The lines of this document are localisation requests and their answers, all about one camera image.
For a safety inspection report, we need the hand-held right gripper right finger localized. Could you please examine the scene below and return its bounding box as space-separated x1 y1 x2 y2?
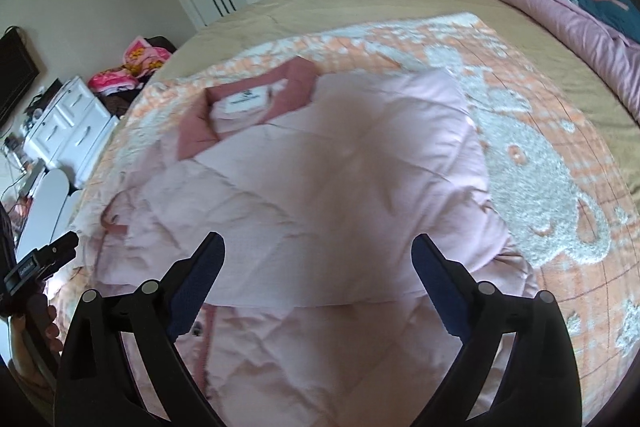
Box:
410 233 583 427

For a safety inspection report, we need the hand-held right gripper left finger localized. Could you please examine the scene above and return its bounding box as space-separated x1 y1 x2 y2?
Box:
54 232 227 427

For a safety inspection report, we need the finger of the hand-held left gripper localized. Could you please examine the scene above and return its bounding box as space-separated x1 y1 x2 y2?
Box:
36 232 81 280

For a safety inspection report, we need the pink quilted jacket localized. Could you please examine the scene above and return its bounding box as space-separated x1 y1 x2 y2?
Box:
75 57 538 427

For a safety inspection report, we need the person's left hand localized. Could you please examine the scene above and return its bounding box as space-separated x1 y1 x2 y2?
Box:
9 303 64 390

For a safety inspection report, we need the white drawer cabinet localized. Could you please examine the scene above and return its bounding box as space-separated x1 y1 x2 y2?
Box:
22 76 121 190

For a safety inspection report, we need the dark brown cloth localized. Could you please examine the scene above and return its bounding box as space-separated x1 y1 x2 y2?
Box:
100 84 142 118

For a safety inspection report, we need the orange printed blanket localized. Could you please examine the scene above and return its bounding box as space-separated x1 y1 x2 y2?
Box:
47 11 640 427

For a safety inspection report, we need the pink printed cloth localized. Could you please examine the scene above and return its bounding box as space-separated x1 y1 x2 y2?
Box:
88 38 173 95

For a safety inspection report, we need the black wall television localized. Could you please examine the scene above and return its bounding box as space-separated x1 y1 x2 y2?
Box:
0 26 40 128

